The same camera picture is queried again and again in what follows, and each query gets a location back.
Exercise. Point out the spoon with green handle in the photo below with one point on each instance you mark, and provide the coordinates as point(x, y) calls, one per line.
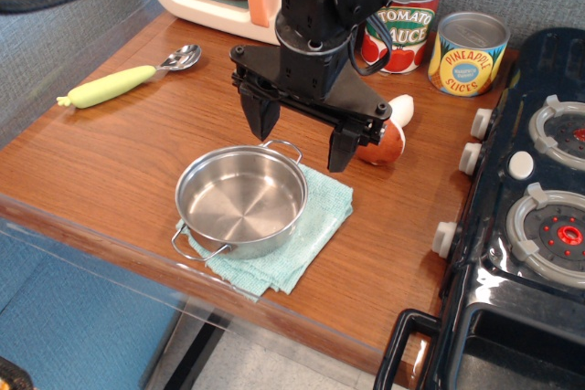
point(112, 86)

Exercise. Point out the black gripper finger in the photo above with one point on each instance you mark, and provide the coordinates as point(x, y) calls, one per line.
point(260, 112)
point(343, 145)

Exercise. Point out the brown white plush mushroom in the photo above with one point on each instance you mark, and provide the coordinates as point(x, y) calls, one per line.
point(393, 141)

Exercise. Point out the tomato sauce can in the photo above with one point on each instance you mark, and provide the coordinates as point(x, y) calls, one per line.
point(409, 24)

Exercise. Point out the stainless steel bowl with handles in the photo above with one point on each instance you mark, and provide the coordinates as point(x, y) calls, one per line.
point(240, 202)

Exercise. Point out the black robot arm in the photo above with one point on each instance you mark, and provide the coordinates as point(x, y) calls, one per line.
point(322, 19)

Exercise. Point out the teal folded cloth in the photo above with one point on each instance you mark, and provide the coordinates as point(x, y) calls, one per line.
point(329, 205)

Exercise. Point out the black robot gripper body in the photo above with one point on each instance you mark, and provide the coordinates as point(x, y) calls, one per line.
point(319, 79)

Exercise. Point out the black toy stove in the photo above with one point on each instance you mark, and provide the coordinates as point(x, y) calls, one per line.
point(512, 313)

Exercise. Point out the pineapple slices can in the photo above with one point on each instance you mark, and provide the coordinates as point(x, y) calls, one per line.
point(467, 53)

